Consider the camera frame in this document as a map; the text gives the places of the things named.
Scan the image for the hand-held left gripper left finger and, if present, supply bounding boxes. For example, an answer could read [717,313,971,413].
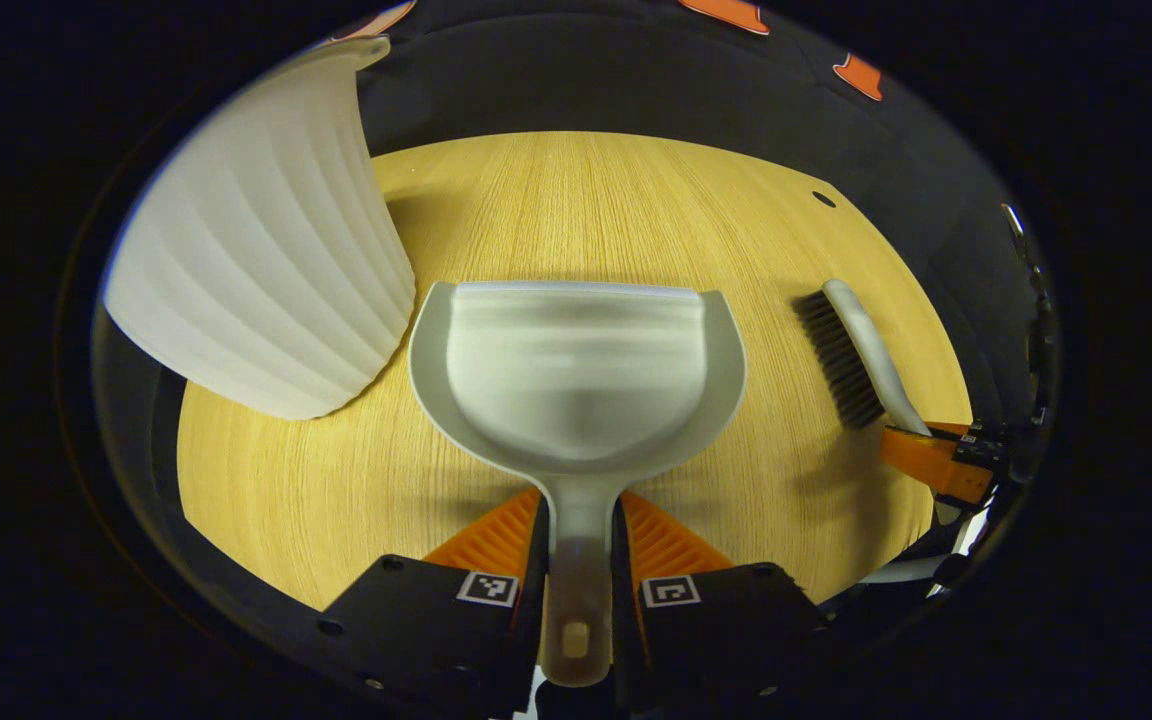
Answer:
[318,488,549,716]

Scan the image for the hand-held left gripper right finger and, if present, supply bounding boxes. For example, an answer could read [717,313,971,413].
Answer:
[611,490,829,716]

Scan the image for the small grey broom black bristles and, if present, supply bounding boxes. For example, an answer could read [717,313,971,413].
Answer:
[794,279,932,437]

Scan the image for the grey plastic dustpan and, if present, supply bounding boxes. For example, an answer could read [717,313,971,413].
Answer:
[408,281,747,688]

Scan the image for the white ribbed garbage bin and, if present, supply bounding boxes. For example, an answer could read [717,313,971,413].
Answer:
[102,37,417,421]

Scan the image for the wooden desktop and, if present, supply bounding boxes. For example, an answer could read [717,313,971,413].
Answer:
[176,131,974,611]

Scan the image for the white monitor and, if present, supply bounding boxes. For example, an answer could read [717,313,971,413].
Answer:
[861,490,999,601]

